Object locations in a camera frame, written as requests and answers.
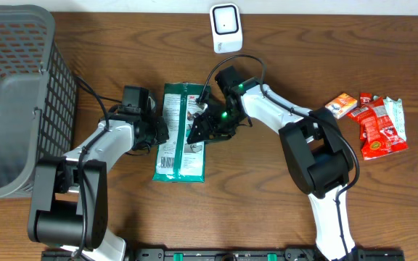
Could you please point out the green white packet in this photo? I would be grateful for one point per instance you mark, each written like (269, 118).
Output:
(176, 160)

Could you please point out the small orange white packet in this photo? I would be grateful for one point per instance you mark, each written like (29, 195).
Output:
(341, 105)

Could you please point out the orange-red snack bag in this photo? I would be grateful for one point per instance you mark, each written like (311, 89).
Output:
(375, 145)

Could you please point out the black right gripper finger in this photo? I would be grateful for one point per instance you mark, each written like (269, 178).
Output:
(199, 137)
(199, 125)

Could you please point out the pale mint wipes packet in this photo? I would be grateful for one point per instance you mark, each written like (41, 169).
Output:
(396, 116)

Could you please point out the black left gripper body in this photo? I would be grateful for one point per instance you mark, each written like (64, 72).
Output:
(154, 133)

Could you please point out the black mounting rail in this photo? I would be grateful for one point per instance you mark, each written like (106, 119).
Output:
(289, 254)

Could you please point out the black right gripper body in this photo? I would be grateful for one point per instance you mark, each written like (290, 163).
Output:
(222, 123)

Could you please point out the white barcode scanner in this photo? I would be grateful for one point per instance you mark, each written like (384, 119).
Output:
(226, 28)

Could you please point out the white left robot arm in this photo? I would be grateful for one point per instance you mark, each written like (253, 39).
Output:
(69, 206)

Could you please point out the grey mesh plastic basket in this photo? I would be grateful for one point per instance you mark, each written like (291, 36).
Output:
(38, 97)

